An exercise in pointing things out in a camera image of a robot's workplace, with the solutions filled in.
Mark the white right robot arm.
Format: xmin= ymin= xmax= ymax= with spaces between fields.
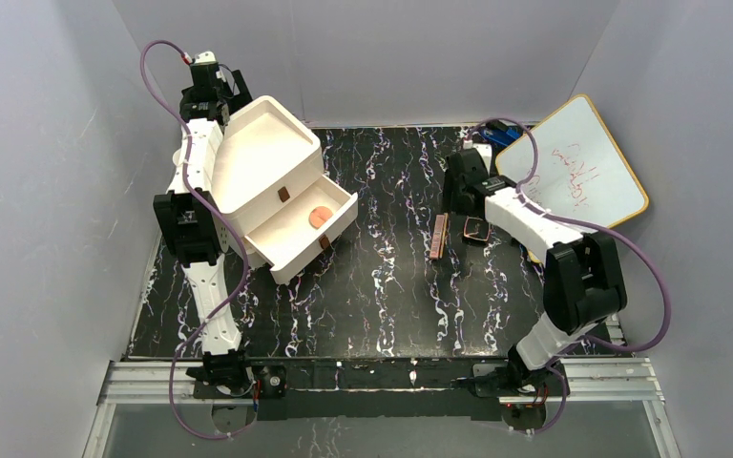
xmin=442 ymin=149 xmax=627 ymax=396

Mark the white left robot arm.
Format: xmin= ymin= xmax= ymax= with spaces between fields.
xmin=153 ymin=52 xmax=256 ymax=397

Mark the black rectangular compact mirror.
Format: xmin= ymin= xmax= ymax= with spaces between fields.
xmin=462 ymin=217 xmax=492 ymax=245

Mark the pink eyeshadow palette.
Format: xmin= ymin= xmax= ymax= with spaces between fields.
xmin=429 ymin=213 xmax=449 ymax=260

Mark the yellow framed whiteboard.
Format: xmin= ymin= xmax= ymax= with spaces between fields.
xmin=485 ymin=94 xmax=649 ymax=260

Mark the white drawer organizer frame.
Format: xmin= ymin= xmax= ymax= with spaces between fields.
xmin=211 ymin=95 xmax=324 ymax=238

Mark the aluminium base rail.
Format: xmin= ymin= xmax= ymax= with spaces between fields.
xmin=84 ymin=357 xmax=680 ymax=457

